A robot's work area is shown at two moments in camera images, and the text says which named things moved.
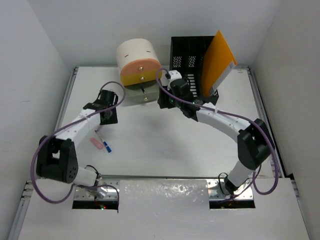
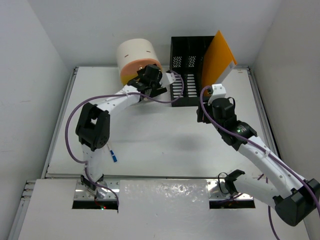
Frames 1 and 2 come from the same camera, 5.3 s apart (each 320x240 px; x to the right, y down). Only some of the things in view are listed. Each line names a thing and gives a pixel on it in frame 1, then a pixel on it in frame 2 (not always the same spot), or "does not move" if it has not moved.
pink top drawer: [141, 65] does not move
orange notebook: [219, 61] does not move
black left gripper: [112, 120] -> [158, 89]
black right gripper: [164, 102] -> [199, 118]
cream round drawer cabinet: [138, 64] does not move
